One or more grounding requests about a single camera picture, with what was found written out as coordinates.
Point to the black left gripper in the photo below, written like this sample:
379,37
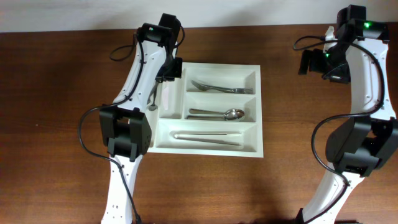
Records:
178,67

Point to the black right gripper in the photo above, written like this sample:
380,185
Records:
341,74

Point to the small steel teaspoon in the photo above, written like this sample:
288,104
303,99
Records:
153,90

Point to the steel fork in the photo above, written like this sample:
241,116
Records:
243,90
204,87

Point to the small dark steel spoon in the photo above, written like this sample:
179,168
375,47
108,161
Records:
153,106

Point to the steel tablespoon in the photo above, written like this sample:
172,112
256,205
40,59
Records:
216,118
228,113

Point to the pink plastic knife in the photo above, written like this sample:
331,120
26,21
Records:
165,96

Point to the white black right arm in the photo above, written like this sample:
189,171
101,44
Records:
353,52

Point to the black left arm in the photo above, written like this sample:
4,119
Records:
125,128

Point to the white plastic cutlery tray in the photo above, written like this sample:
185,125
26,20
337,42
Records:
183,96

